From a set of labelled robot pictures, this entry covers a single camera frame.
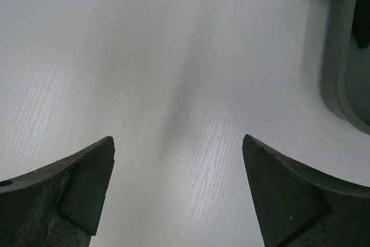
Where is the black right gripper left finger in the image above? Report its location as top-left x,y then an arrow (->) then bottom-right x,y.
1,136 -> 115,246

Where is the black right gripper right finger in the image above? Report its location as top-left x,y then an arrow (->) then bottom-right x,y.
242,135 -> 369,246

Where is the grey plastic tray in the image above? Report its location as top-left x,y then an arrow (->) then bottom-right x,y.
320,0 -> 369,134

